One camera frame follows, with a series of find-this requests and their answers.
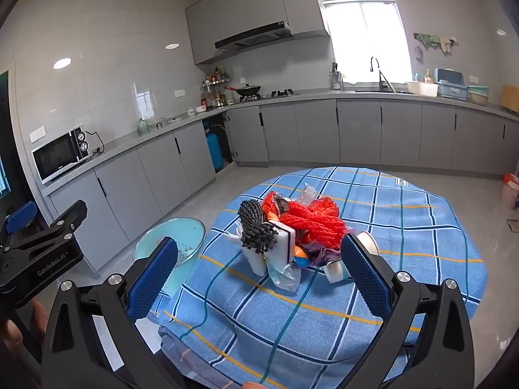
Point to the spice rack with bottles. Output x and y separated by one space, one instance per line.
215 89

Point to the grey kitchen base cabinets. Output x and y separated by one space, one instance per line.
316 129

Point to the red net bag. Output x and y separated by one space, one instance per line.
320 219

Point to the black kitchen faucet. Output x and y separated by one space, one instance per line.
381 77

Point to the bright kitchen window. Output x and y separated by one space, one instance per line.
365 40

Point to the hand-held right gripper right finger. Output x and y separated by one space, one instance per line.
367 279

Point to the knife holder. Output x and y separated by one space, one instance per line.
336 81

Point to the light blue bin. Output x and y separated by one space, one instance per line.
182 231

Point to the white paper cup teal band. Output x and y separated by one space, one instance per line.
334 273

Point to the grey wall cabinets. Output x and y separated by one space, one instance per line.
227 20

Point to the black gas stove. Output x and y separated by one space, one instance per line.
279 94

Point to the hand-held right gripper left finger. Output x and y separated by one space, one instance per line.
152 279

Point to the orange blue ball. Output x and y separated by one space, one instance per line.
301 254

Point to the yellow soap bottle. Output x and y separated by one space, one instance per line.
427 77

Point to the black mesh scrubber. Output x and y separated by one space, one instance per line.
253 223

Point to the white wall socket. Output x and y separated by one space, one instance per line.
37 133

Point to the wooden cutting board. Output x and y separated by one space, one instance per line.
510 99

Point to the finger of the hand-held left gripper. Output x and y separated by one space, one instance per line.
22 214
69 216

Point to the black range hood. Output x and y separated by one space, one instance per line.
253 36

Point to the white sponge black stripe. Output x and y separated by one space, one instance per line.
282 235

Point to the black wok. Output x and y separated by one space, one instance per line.
248 88

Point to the blue plaid tablecloth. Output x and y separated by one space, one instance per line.
405 219

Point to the cardboard piece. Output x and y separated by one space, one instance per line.
514 225

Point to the clear plastic bag red print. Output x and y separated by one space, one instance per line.
308 194

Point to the blue dish rack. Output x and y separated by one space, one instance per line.
450 83

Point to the white plastic basin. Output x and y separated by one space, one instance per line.
421 88

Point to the white bowl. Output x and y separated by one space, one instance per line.
200 109

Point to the person's left hand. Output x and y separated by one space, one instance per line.
39 320

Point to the hanging wall cloths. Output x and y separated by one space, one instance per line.
429 39

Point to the white black microwave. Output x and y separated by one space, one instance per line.
56 158

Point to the orange bucket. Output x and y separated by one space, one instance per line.
511 192

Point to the purple wrapper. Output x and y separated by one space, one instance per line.
328 257

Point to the green plastic basket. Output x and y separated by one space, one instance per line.
478 96

